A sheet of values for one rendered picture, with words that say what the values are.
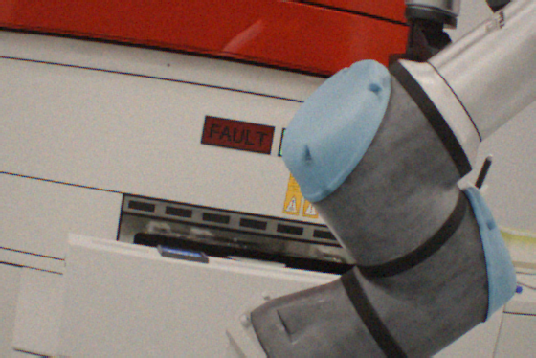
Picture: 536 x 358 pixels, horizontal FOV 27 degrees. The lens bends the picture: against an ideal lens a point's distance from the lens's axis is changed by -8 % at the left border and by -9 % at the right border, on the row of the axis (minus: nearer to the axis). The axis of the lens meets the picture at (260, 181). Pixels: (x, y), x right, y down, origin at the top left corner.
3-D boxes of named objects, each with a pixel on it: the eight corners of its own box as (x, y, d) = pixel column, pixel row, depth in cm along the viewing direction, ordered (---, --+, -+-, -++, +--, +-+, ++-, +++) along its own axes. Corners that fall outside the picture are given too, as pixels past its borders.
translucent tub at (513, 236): (488, 265, 184) (496, 224, 184) (524, 269, 186) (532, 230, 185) (503, 271, 177) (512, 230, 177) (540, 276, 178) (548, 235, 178)
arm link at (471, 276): (428, 388, 102) (545, 304, 100) (357, 290, 97) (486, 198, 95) (403, 332, 113) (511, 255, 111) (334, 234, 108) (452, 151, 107)
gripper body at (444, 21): (435, 109, 149) (445, 22, 148) (456, 111, 140) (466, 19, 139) (380, 98, 147) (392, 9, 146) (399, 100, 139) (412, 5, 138)
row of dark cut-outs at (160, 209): (122, 210, 194) (124, 195, 194) (375, 249, 203) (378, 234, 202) (122, 211, 194) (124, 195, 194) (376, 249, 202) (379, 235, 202)
